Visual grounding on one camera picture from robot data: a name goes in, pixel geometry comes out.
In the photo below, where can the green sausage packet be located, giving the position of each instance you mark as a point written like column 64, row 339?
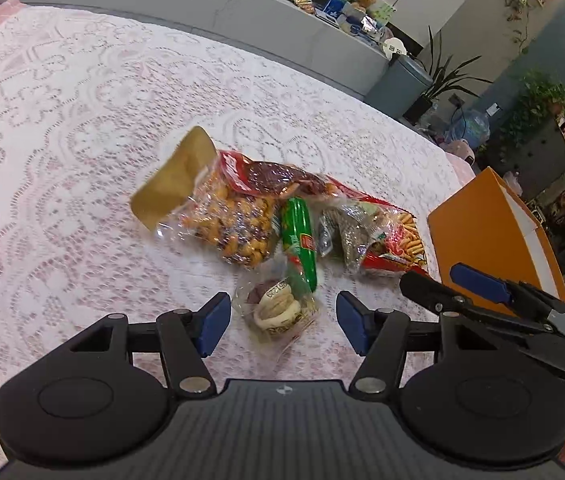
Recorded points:
column 298, row 240

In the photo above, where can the red and brown snack packet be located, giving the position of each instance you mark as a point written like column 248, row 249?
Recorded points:
column 267, row 175

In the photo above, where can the blue water jug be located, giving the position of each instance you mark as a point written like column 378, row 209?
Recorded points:
column 470, row 125

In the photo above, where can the hanging vine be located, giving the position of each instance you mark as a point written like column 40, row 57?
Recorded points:
column 515, row 0

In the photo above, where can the grey cabinet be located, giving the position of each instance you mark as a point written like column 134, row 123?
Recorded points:
column 542, row 152

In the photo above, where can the long-leaved potted plant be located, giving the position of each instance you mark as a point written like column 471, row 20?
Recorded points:
column 420, row 107

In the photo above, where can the red bag of snack sticks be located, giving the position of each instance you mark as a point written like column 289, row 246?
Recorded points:
column 402, row 240

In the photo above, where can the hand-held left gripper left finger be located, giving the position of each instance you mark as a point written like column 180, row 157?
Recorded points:
column 212, row 322

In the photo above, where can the ivy plant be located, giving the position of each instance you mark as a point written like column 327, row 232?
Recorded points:
column 537, row 95

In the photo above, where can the pink heater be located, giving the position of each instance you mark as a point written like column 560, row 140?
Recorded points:
column 460, row 150

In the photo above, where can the white lace tablecloth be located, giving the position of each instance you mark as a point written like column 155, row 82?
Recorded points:
column 87, row 185

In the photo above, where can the white round hand fan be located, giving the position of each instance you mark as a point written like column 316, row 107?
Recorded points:
column 395, row 47

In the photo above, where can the long grey television console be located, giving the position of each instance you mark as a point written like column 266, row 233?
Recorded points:
column 262, row 25

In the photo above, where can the orange cardboard box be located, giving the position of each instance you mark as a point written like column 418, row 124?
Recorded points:
column 472, row 240

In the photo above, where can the clear packet of round biscuits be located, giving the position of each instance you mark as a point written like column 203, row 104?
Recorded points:
column 272, row 310

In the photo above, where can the gold-topped bag of peanuts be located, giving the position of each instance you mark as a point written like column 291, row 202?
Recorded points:
column 227, row 220

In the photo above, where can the silvery clear snack packet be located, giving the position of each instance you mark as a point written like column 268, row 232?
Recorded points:
column 352, row 235

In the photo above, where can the green picture board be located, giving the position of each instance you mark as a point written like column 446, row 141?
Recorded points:
column 382, row 10

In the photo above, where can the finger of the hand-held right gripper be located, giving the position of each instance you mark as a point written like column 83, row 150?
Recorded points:
column 427, row 290
column 480, row 280

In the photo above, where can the grey trash can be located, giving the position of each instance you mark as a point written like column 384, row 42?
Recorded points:
column 397, row 85

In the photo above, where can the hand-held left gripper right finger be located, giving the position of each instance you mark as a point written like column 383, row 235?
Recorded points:
column 352, row 320

